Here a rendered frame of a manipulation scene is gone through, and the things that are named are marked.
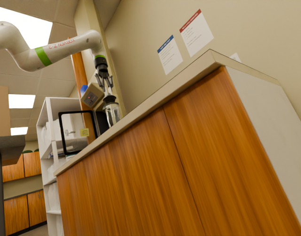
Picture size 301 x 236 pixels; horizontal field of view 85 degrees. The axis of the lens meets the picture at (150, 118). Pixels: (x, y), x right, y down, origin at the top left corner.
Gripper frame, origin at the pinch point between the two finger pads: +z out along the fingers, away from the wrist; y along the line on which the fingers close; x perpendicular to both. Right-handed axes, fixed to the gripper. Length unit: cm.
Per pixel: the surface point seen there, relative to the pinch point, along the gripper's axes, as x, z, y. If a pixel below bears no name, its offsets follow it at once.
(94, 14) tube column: -25, -110, -22
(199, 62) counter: 75, 35, 17
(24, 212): -527, 75, 24
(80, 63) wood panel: -62, -72, -12
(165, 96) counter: 61, 37, 17
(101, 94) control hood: -28.8, -14.6, -10.0
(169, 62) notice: 18, -24, -56
